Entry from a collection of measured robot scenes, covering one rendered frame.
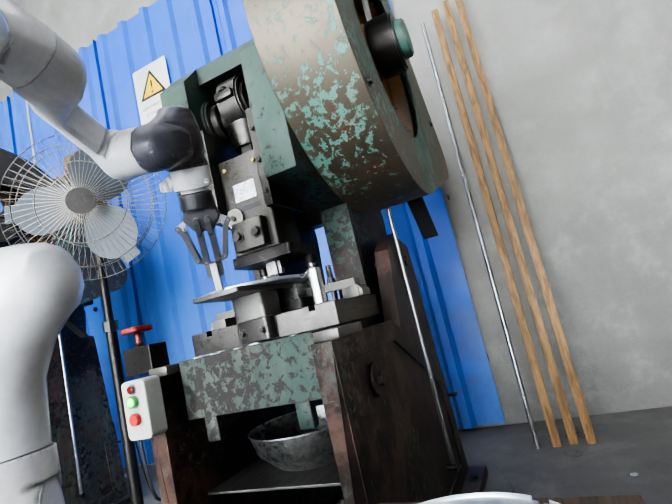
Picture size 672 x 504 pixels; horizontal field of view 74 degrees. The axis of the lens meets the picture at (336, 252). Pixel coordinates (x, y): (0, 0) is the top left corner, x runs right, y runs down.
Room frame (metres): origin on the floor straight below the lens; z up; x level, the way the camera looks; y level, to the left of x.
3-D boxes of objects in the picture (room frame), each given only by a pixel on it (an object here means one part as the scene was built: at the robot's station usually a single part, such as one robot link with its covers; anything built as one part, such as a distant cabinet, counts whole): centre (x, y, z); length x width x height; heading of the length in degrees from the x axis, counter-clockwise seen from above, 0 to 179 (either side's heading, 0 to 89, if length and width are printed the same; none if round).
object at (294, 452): (1.29, 0.18, 0.36); 0.34 x 0.34 x 0.10
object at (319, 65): (1.26, -0.17, 1.33); 1.03 x 0.28 x 0.82; 157
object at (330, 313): (1.29, 0.18, 0.68); 0.45 x 0.30 x 0.06; 67
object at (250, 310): (1.13, 0.25, 0.72); 0.25 x 0.14 x 0.14; 157
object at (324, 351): (1.32, -0.12, 0.45); 0.92 x 0.12 x 0.90; 157
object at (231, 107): (1.29, 0.18, 1.27); 0.21 x 0.12 x 0.34; 157
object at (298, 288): (1.29, 0.18, 0.76); 0.15 x 0.09 x 0.05; 67
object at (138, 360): (1.20, 0.55, 0.62); 0.10 x 0.06 x 0.20; 67
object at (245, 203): (1.25, 0.19, 1.04); 0.17 x 0.15 x 0.30; 157
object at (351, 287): (1.22, 0.02, 0.76); 0.17 x 0.06 x 0.10; 67
